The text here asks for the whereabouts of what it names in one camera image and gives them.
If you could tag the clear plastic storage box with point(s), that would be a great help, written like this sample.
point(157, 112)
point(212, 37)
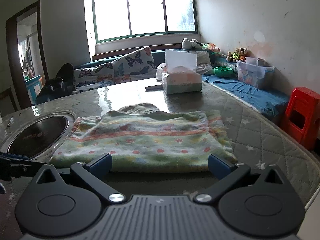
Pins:
point(252, 73)

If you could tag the pink white tissue pack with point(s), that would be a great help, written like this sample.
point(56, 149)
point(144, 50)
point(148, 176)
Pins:
point(160, 71)

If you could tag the green bowl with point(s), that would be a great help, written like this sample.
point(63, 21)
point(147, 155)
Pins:
point(223, 71)

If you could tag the green framed window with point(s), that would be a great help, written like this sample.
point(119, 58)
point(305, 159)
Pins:
point(145, 15)

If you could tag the round black table stove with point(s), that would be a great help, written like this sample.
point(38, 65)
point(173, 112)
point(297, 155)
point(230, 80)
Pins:
point(37, 135)

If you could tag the orange green plush toy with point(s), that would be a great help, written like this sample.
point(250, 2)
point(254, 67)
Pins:
point(211, 47)

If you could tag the teal sofa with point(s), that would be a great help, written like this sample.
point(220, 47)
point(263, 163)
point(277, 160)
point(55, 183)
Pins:
point(160, 57)

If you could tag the dark wooden door frame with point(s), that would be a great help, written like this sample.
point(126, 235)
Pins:
point(11, 55)

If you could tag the blue cabinet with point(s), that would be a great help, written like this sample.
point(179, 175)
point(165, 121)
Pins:
point(33, 86)

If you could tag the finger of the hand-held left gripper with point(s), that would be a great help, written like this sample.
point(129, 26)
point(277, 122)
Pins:
point(12, 157)
point(27, 167)

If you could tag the black marker pen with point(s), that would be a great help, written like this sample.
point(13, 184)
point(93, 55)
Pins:
point(10, 122)

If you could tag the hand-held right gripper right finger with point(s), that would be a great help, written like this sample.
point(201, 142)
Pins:
point(220, 167)

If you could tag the red plastic stool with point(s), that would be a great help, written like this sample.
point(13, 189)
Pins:
point(300, 115)

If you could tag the pastel patterned baby jacket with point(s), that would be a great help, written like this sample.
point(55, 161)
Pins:
point(150, 140)

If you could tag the brown plush toy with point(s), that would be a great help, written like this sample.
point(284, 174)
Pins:
point(238, 53)

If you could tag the blue sheet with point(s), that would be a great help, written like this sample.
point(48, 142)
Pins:
point(250, 92)

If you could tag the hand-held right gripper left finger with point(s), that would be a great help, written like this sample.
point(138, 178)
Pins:
point(100, 166)

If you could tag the dark cloth heap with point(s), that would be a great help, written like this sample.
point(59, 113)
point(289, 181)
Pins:
point(57, 85)

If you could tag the butterfly print pillow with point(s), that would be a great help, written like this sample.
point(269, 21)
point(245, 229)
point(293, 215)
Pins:
point(95, 77)
point(135, 65)

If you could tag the white plush toy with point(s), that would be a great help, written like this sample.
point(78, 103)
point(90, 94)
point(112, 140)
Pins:
point(191, 43)

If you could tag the grey pillow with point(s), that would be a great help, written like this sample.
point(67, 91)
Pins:
point(205, 62)

